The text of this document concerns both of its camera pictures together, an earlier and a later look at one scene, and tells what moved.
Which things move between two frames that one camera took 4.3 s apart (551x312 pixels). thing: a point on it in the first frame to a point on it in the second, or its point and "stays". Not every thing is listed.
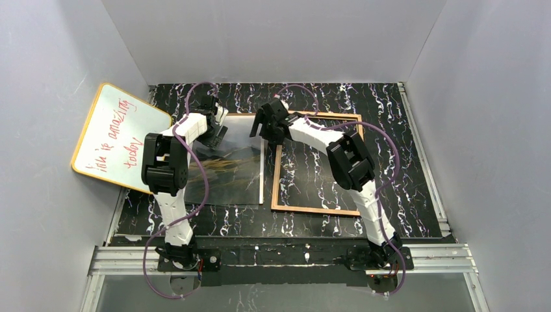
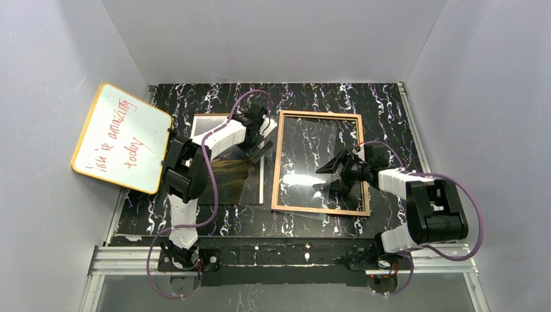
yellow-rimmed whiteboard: (110, 148) stays
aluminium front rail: (429, 258) stays
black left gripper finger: (219, 137) to (257, 154)
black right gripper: (265, 121) to (344, 171)
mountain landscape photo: (235, 169) stays
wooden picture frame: (277, 170) stays
